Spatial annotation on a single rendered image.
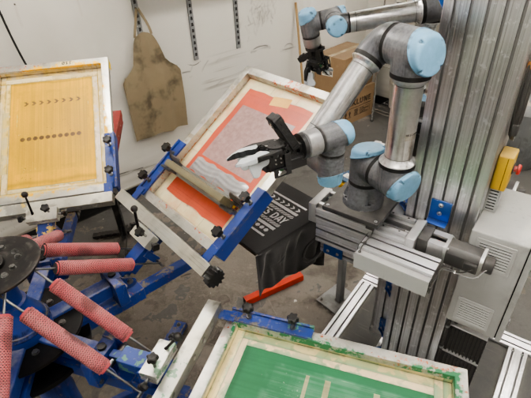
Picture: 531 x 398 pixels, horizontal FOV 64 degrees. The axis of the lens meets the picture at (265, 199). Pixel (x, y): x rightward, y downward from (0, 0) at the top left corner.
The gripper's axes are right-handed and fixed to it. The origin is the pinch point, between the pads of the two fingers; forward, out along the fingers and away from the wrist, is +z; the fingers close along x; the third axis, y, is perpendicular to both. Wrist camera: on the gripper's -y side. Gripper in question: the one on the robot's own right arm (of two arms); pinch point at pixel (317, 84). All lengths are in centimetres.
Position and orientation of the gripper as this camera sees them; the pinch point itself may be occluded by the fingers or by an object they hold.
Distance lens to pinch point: 207.5
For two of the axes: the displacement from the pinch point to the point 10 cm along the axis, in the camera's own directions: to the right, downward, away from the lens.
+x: 7.1, -6.2, 3.4
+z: 2.6, 6.7, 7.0
